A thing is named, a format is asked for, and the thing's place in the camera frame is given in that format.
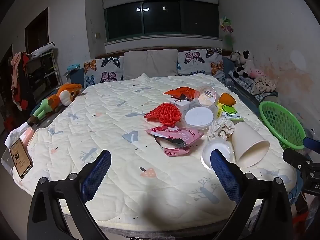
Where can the butterfly print pillow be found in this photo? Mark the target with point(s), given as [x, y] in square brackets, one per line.
[105, 70]
[200, 62]

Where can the blue patterned cushion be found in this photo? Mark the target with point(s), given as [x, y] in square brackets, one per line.
[242, 82]

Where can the smartphone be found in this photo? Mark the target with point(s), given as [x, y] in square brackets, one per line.
[20, 158]

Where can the black white cow plush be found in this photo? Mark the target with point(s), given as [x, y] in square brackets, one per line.
[243, 65]

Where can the colourful flower wall decoration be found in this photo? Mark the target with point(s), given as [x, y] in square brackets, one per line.
[226, 25]

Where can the grey white plush toy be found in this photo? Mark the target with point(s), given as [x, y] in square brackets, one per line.
[233, 56]

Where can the orange snack wrapper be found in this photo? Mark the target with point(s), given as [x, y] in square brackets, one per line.
[180, 92]

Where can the white plastic bag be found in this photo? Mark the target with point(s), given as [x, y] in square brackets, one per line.
[13, 132]

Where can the small pink wrapper piece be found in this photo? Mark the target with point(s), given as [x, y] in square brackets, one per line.
[175, 152]

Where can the large pink snack wrapper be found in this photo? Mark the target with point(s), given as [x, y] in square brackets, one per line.
[185, 133]

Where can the metal shelf rack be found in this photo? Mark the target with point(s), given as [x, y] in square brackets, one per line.
[40, 80]

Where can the clear round plastic container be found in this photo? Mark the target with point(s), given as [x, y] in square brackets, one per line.
[200, 117]

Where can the grey pillow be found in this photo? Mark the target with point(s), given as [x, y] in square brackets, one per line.
[150, 65]

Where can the wooden headboard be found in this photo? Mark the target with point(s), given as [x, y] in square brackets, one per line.
[110, 54]

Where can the red mesh bag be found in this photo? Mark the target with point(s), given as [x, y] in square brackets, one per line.
[166, 113]

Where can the small white carton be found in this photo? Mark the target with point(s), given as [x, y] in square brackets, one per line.
[181, 103]

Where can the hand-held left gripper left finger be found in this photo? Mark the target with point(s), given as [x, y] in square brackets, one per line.
[100, 170]

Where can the small orange object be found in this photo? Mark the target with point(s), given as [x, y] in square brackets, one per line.
[227, 98]

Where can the yellow green drink carton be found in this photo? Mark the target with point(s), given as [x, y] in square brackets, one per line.
[228, 112]

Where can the white quilted printed blanket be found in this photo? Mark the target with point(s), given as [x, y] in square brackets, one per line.
[112, 120]

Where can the pink plush toy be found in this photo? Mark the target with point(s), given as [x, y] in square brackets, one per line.
[257, 73]

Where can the beige spotted cloth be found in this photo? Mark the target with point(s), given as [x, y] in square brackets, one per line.
[263, 85]

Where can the orange plush toy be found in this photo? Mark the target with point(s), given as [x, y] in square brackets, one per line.
[63, 96]

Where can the dark window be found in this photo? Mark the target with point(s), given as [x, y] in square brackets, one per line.
[162, 22]

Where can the white paper cup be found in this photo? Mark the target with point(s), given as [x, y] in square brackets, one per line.
[247, 140]

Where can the blue side mattress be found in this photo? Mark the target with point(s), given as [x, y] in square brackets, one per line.
[232, 90]

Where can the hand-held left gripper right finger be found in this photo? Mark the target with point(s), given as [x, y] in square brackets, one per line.
[223, 172]

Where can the clear plastic cup labelled lid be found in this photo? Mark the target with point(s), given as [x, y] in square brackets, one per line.
[207, 96]

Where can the green plastic basket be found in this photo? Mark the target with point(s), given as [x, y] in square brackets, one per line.
[287, 120]

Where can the teal cloth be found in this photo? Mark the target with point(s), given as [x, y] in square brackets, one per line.
[73, 67]

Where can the hanging red pink clothes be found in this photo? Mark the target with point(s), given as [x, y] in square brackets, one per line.
[18, 80]

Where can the white paper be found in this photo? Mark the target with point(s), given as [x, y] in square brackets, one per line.
[220, 130]

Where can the pink pouch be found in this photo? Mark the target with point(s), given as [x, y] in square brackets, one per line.
[27, 135]

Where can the dark wooden door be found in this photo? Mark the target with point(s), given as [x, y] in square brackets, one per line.
[37, 30]

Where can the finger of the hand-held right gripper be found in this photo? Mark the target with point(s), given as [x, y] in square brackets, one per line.
[296, 158]
[312, 145]

